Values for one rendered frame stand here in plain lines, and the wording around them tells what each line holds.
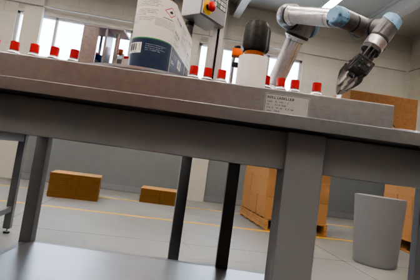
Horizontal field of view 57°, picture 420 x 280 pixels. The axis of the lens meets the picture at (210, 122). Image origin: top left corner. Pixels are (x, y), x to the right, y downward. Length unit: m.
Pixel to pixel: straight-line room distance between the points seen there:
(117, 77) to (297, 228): 0.38
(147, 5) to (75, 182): 4.65
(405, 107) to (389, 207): 2.11
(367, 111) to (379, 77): 7.56
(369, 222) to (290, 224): 3.26
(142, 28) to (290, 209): 0.47
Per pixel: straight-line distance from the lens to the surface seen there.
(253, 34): 1.16
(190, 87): 0.64
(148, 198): 5.83
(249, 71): 1.13
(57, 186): 5.42
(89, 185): 5.37
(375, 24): 1.62
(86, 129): 0.63
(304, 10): 1.74
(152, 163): 6.87
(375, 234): 3.87
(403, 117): 1.82
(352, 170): 0.65
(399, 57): 8.57
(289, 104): 0.65
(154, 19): 0.83
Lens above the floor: 0.75
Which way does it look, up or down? 5 degrees up
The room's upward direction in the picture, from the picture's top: 8 degrees clockwise
